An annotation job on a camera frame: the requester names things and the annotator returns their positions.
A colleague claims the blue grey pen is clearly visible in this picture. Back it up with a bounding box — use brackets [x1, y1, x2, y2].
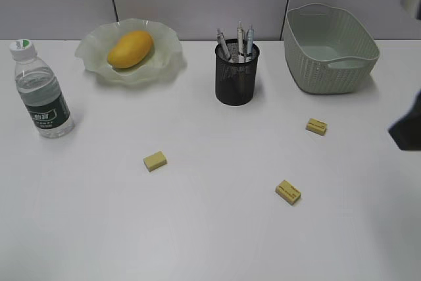
[246, 25, 254, 61]

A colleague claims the pale green plastic basket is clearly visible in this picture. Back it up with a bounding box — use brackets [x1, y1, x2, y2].
[284, 3, 380, 95]

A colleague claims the translucent green wavy plate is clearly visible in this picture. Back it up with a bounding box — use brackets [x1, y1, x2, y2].
[75, 18, 186, 86]

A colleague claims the black mesh pen holder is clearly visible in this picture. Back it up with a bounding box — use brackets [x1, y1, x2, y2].
[214, 39, 260, 106]

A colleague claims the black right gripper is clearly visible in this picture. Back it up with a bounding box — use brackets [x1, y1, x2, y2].
[388, 93, 421, 151]

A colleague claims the clear water bottle green label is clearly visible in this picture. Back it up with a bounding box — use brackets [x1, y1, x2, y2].
[9, 39, 74, 138]

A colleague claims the yellow mango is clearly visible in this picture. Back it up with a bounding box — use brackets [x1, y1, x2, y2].
[107, 30, 153, 69]

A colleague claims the white grey pen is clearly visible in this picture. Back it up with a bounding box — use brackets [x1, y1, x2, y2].
[217, 28, 232, 63]

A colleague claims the beige pen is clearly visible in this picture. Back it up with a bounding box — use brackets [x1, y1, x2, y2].
[237, 21, 245, 63]

